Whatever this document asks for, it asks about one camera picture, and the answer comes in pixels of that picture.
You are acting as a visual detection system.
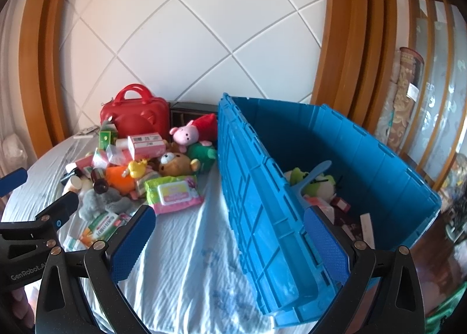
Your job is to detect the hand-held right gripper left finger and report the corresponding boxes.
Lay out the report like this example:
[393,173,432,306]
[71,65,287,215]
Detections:
[34,204,157,334]

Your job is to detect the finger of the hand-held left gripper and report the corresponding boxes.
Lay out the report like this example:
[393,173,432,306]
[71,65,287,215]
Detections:
[0,168,29,198]
[34,192,80,233]

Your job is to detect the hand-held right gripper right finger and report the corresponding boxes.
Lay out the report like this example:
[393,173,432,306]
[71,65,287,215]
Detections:
[304,206,427,334]

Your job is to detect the orange plush toy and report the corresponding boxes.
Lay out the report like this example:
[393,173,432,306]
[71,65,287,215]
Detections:
[105,166,136,196]

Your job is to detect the green pink wet wipes pack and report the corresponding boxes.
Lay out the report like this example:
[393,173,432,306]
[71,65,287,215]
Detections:
[145,174,204,215]

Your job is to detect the yellow duck toy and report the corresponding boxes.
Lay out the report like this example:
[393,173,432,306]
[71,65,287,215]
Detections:
[127,159,149,178]

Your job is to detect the blue plastic crate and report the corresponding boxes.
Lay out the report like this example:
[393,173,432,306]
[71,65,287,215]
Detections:
[217,92,443,328]

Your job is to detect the person's left hand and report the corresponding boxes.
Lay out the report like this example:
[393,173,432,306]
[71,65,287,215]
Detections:
[9,285,37,323]

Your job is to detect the white plastic bottle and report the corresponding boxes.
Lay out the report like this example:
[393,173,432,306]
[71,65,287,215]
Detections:
[62,175,84,194]

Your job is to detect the white plastic bag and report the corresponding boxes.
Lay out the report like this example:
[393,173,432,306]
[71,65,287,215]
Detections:
[0,133,28,170]

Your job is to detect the green white medicine box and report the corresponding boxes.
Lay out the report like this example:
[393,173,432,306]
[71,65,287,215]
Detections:
[86,211,123,241]

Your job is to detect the orange white medicine box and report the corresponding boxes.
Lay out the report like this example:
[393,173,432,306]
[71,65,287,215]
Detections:
[64,234,95,251]

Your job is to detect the grey plush toy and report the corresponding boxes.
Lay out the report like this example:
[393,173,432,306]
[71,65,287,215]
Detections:
[79,188,133,221]

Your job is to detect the white long box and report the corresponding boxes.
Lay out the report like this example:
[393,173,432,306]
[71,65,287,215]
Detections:
[359,213,376,247]

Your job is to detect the brown glass bottle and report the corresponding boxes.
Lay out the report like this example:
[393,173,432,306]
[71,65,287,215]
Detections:
[91,168,109,193]

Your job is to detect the green frog plush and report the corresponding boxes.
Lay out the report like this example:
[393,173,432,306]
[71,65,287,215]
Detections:
[285,169,338,203]

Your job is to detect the pink teal sanitary pad pack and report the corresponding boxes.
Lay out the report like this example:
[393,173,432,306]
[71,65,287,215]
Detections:
[91,148,110,168]

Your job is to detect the blue plastic spatula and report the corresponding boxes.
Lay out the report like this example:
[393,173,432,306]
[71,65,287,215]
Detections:
[290,160,332,207]

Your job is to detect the grey remote control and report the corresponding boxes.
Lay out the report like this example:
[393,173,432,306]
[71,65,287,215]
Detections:
[73,126,100,139]

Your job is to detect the green cardboard box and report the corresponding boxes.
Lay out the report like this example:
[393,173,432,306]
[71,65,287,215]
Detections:
[98,129,119,150]

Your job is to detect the brown bear plush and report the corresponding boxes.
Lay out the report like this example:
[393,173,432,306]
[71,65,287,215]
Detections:
[158,152,201,177]

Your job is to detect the green plush toy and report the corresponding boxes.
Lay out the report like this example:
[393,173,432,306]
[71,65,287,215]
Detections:
[188,142,218,174]

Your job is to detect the pink pig plush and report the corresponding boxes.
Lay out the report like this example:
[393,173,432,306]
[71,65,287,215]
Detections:
[168,120,216,147]

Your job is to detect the green plastic bag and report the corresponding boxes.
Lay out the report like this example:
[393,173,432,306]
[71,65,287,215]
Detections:
[427,301,456,334]

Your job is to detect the black box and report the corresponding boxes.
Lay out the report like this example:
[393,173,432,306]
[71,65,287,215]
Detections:
[168,101,219,130]

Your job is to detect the rolled patterned carpet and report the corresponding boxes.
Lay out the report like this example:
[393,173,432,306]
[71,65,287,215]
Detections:
[376,47,426,154]

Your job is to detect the wooden screen with frosted glass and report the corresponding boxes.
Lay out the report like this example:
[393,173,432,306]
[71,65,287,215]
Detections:
[399,0,467,189]

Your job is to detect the red hard case with handles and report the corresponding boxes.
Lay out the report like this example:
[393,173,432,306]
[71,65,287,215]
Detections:
[100,84,171,138]

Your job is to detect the curved wooden door frame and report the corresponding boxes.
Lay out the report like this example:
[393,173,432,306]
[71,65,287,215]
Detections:
[310,0,398,119]

